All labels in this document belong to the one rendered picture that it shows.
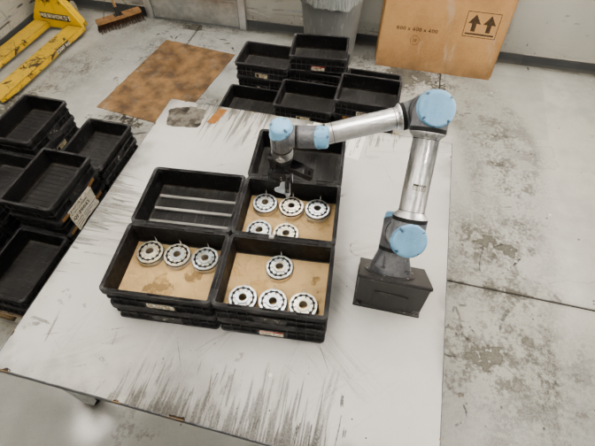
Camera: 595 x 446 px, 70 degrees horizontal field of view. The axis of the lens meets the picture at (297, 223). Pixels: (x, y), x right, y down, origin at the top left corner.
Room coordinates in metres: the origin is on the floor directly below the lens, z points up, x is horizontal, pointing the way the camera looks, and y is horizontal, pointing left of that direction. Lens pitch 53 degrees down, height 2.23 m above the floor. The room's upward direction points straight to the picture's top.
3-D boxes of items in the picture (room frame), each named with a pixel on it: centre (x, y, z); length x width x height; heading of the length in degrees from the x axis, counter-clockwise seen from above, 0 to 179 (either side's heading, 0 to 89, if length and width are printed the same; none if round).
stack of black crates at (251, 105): (2.46, 0.32, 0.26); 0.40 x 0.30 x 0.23; 76
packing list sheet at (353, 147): (1.69, -0.19, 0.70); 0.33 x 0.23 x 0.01; 76
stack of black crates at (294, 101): (2.36, -0.07, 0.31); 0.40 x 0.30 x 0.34; 76
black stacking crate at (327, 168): (1.34, -0.01, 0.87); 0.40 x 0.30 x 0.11; 82
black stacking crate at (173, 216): (1.10, 0.43, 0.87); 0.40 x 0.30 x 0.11; 82
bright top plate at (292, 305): (0.66, -0.02, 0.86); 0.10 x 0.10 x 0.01
